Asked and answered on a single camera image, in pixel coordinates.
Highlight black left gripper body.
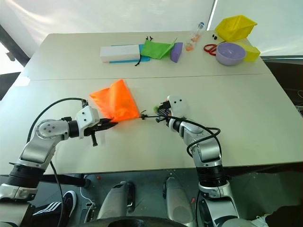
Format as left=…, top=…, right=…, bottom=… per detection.
left=83, top=119, right=107, bottom=148

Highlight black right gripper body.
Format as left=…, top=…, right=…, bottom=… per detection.
left=160, top=104, right=173, bottom=120

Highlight black pouch drawstring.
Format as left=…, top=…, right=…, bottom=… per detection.
left=139, top=113, right=164, bottom=121

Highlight orange fabric pouch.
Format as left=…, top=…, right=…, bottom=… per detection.
left=89, top=79, right=141, bottom=124

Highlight blue flat pouch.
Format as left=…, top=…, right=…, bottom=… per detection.
left=109, top=44, right=152, bottom=64

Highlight green fabric pouch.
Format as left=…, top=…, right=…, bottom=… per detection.
left=140, top=37, right=178, bottom=61

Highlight black table crossbar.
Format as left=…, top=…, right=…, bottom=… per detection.
left=39, top=174, right=92, bottom=189

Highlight white rectangular box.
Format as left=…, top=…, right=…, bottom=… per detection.
left=99, top=44, right=142, bottom=63

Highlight clear bag with orange pieces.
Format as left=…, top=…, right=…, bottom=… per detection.
left=184, top=32, right=202, bottom=53

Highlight silver robot left leg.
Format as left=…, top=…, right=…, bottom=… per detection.
left=96, top=180, right=136, bottom=221

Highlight silver robot leg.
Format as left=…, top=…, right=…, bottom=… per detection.
left=96, top=180, right=136, bottom=221
left=162, top=177, right=196, bottom=224

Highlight black sneaker white sole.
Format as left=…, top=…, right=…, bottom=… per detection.
left=62, top=190, right=78, bottom=214

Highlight purple plastic bowl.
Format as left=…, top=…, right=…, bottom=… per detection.
left=215, top=42, right=247, bottom=66

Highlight silver robot right leg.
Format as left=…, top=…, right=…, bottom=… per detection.
left=162, top=177, right=196, bottom=224

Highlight clear plastic bottle blue cap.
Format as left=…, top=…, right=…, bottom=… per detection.
left=195, top=21, right=205, bottom=36

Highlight black trouser leg white stripes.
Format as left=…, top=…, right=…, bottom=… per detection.
left=31, top=201, right=65, bottom=227

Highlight small yellow plastic bin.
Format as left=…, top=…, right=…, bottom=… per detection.
left=236, top=39, right=261, bottom=62

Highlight grey vertical pole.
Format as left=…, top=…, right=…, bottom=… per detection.
left=206, top=0, right=219, bottom=31

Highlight large yellow plastic bin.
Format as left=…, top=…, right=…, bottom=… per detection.
left=214, top=14, right=258, bottom=43

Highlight white shoe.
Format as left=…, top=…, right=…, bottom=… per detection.
left=250, top=214, right=270, bottom=227

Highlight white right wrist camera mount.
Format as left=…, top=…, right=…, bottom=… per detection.
left=166, top=94, right=188, bottom=119

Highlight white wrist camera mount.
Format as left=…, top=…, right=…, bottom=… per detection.
left=75, top=105, right=100, bottom=140
left=166, top=94, right=188, bottom=119

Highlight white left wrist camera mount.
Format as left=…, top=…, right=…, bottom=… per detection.
left=75, top=105, right=100, bottom=140

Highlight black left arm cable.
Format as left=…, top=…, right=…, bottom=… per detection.
left=27, top=97, right=89, bottom=227

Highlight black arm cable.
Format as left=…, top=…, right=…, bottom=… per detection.
left=165, top=115, right=222, bottom=158
left=27, top=97, right=89, bottom=227

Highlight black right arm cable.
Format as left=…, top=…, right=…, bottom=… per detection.
left=165, top=115, right=222, bottom=158

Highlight white floor cable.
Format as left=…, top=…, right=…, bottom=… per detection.
left=80, top=186, right=96, bottom=215

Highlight red handled scissors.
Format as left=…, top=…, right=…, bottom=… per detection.
left=203, top=43, right=220, bottom=57

